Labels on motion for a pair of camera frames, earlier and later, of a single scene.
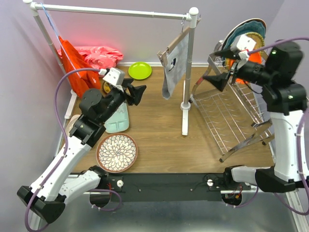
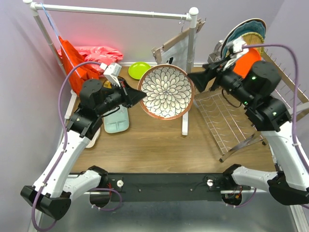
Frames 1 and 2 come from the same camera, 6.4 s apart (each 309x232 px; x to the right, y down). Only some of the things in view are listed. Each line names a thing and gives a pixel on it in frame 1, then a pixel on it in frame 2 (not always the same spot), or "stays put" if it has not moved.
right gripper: [219, 81] to [201, 79]
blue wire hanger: [60, 40] stays put
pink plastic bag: [98, 57] stays put
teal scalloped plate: [252, 26] stays put
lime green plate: [139, 70] stays put
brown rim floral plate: [116, 152] to [170, 92]
